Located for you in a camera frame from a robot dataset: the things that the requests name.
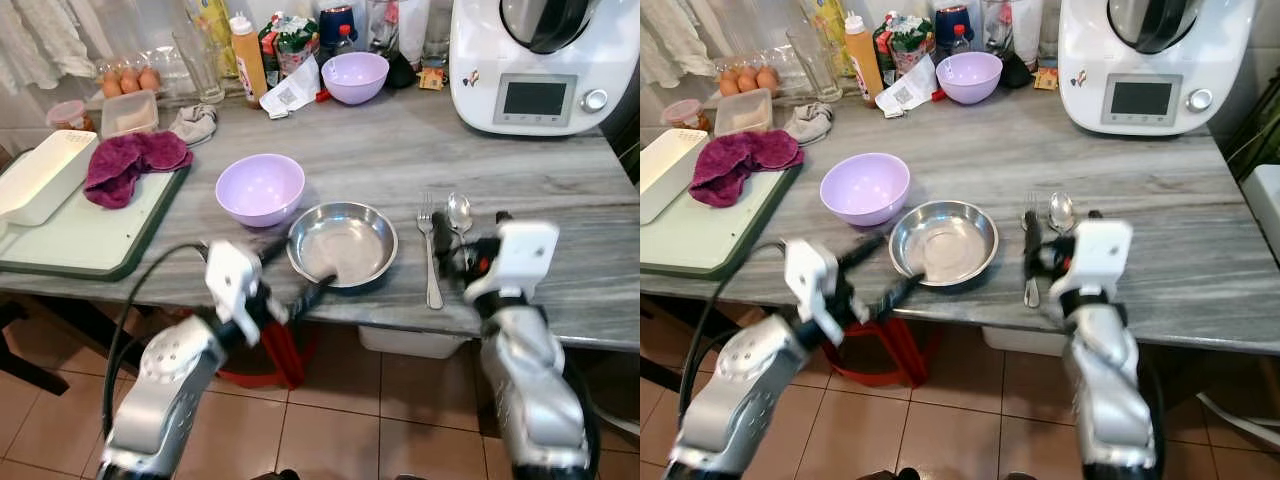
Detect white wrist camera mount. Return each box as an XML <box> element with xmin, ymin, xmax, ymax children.
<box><xmin>1060</xmin><ymin>219</ymin><xmax>1135</xmax><ymax>301</ymax></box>
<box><xmin>784</xmin><ymin>238</ymin><xmax>852</xmax><ymax>346</ymax></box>
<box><xmin>204</xmin><ymin>240</ymin><xmax>267</xmax><ymax>346</ymax></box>
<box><xmin>464</xmin><ymin>220</ymin><xmax>561</xmax><ymax>302</ymax></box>

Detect white floor cable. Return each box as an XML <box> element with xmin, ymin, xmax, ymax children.
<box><xmin>1194</xmin><ymin>389</ymin><xmax>1280</xmax><ymax>449</ymax></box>

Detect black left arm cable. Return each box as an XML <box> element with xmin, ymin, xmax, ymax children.
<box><xmin>102</xmin><ymin>242</ymin><xmax>211</xmax><ymax>441</ymax></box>
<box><xmin>679</xmin><ymin>240</ymin><xmax>791</xmax><ymax>426</ymax></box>

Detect stainless steel plate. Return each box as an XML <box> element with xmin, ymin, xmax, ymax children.
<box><xmin>287</xmin><ymin>201</ymin><xmax>400</xmax><ymax>290</ymax></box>
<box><xmin>888</xmin><ymin>200</ymin><xmax>1000</xmax><ymax>289</ymax></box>

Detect clear drinking glass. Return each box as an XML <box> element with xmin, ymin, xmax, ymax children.
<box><xmin>786</xmin><ymin>24</ymin><xmax>842</xmax><ymax>104</ymax></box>
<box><xmin>171</xmin><ymin>24</ymin><xmax>227</xmax><ymax>105</ymax></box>

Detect small black object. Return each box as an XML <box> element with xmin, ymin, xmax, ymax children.
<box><xmin>384</xmin><ymin>51</ymin><xmax>420</xmax><ymax>90</ymax></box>
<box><xmin>999</xmin><ymin>51</ymin><xmax>1037</xmax><ymax>90</ymax></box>

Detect white hanging towel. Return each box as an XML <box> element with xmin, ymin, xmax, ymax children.
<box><xmin>640</xmin><ymin>0</ymin><xmax>717</xmax><ymax>91</ymax></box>
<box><xmin>0</xmin><ymin>0</ymin><xmax>97</xmax><ymax>93</ymax></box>

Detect yellow printed packet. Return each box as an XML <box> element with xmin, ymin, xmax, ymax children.
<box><xmin>808</xmin><ymin>0</ymin><xmax>852</xmax><ymax>71</ymax></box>
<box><xmin>189</xmin><ymin>0</ymin><xmax>237</xmax><ymax>79</ymax></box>

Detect green red snack bag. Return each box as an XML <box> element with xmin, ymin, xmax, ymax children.
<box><xmin>872</xmin><ymin>11</ymin><xmax>937</xmax><ymax>87</ymax></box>
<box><xmin>257</xmin><ymin>12</ymin><xmax>322</xmax><ymax>87</ymax></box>

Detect white rectangular container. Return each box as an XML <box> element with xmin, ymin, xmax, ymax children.
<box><xmin>0</xmin><ymin>129</ymin><xmax>100</xmax><ymax>227</ymax></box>
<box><xmin>640</xmin><ymin>127</ymin><xmax>710</xmax><ymax>226</ymax></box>

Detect silver metal fork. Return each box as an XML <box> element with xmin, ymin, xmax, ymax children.
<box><xmin>1022</xmin><ymin>191</ymin><xmax>1044</xmax><ymax>309</ymax></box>
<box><xmin>416</xmin><ymin>194</ymin><xmax>445</xmax><ymax>312</ymax></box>

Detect clear carton of brown eggs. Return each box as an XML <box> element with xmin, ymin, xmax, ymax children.
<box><xmin>714</xmin><ymin>61</ymin><xmax>782</xmax><ymax>99</ymax></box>
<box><xmin>96</xmin><ymin>61</ymin><xmax>164</xmax><ymax>100</ymax></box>

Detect purple plastic bowl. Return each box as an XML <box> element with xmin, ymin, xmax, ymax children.
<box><xmin>321</xmin><ymin>52</ymin><xmax>391</xmax><ymax>107</ymax></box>
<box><xmin>935</xmin><ymin>51</ymin><xmax>1004</xmax><ymax>106</ymax></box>
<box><xmin>819</xmin><ymin>152</ymin><xmax>912</xmax><ymax>228</ymax></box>
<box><xmin>215</xmin><ymin>153</ymin><xmax>307</xmax><ymax>229</ymax></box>

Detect green-rimmed white cutting board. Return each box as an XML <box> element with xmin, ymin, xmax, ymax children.
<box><xmin>0</xmin><ymin>150</ymin><xmax>192</xmax><ymax>282</ymax></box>
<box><xmin>640</xmin><ymin>160</ymin><xmax>802</xmax><ymax>280</ymax></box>

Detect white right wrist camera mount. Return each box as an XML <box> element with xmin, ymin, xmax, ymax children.
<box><xmin>464</xmin><ymin>220</ymin><xmax>561</xmax><ymax>302</ymax></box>
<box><xmin>1060</xmin><ymin>219</ymin><xmax>1135</xmax><ymax>301</ymax></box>

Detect white kitchen food processor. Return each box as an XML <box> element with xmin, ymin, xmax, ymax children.
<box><xmin>448</xmin><ymin>0</ymin><xmax>641</xmax><ymax>137</ymax></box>
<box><xmin>1056</xmin><ymin>0</ymin><xmax>1257</xmax><ymax>137</ymax></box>

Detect tall white container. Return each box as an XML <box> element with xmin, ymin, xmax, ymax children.
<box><xmin>1012</xmin><ymin>0</ymin><xmax>1047</xmax><ymax>70</ymax></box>
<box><xmin>398</xmin><ymin>0</ymin><xmax>432</xmax><ymax>70</ymax></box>

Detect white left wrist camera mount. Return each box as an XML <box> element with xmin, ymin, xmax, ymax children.
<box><xmin>204</xmin><ymin>240</ymin><xmax>267</xmax><ymax>346</ymax></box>
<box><xmin>784</xmin><ymin>238</ymin><xmax>852</xmax><ymax>346</ymax></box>

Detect green plant leaves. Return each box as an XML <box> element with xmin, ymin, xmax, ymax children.
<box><xmin>1226</xmin><ymin>95</ymin><xmax>1280</xmax><ymax>183</ymax></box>

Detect red plastic stool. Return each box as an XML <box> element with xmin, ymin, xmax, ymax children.
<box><xmin>821</xmin><ymin>316</ymin><xmax>927</xmax><ymax>388</ymax></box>
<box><xmin>214</xmin><ymin>318</ymin><xmax>322</xmax><ymax>390</ymax></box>

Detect white box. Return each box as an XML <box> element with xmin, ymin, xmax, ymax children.
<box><xmin>1239</xmin><ymin>164</ymin><xmax>1280</xmax><ymax>264</ymax></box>

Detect grey crumpled cloth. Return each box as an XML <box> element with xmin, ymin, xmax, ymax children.
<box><xmin>782</xmin><ymin>102</ymin><xmax>835</xmax><ymax>146</ymax></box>
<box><xmin>167</xmin><ymin>103</ymin><xmax>219</xmax><ymax>147</ymax></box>

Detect dark blue jar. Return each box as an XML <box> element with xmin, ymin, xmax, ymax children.
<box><xmin>932</xmin><ymin>4</ymin><xmax>975</xmax><ymax>56</ymax></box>
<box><xmin>317</xmin><ymin>4</ymin><xmax>359</xmax><ymax>57</ymax></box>

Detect dark wooden chair leg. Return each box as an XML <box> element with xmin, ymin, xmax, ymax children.
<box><xmin>0</xmin><ymin>298</ymin><xmax>73</xmax><ymax>397</ymax></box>
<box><xmin>640</xmin><ymin>348</ymin><xmax>693</xmax><ymax>397</ymax></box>

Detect clear glass jar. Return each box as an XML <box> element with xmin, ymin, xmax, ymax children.
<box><xmin>979</xmin><ymin>0</ymin><xmax>1017</xmax><ymax>57</ymax></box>
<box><xmin>364</xmin><ymin>0</ymin><xmax>402</xmax><ymax>57</ymax></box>

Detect clear plastic food box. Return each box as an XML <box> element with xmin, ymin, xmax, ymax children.
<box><xmin>100</xmin><ymin>90</ymin><xmax>160</xmax><ymax>139</ymax></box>
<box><xmin>712</xmin><ymin>88</ymin><xmax>774</xmax><ymax>137</ymax></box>

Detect magenta cloth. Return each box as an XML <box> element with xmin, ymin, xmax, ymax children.
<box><xmin>687</xmin><ymin>129</ymin><xmax>805</xmax><ymax>209</ymax></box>
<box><xmin>82</xmin><ymin>130</ymin><xmax>195</xmax><ymax>210</ymax></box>

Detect white plastic bin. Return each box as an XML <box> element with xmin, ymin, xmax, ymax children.
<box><xmin>979</xmin><ymin>325</ymin><xmax>1072</xmax><ymax>357</ymax></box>
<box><xmin>357</xmin><ymin>325</ymin><xmax>472</xmax><ymax>360</ymax></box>

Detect small pink-lidded tub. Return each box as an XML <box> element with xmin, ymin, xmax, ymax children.
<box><xmin>659</xmin><ymin>98</ymin><xmax>707</xmax><ymax>132</ymax></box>
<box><xmin>45</xmin><ymin>99</ymin><xmax>94</xmax><ymax>134</ymax></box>

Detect silver metal spoon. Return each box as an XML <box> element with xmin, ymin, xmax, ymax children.
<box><xmin>1047</xmin><ymin>190</ymin><xmax>1077</xmax><ymax>237</ymax></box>
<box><xmin>446</xmin><ymin>191</ymin><xmax>475</xmax><ymax>241</ymax></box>

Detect orange sauce bottle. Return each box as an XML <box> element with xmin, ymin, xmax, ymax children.
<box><xmin>228</xmin><ymin>11</ymin><xmax>270</xmax><ymax>109</ymax></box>
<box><xmin>842</xmin><ymin>11</ymin><xmax>887</xmax><ymax>107</ymax></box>

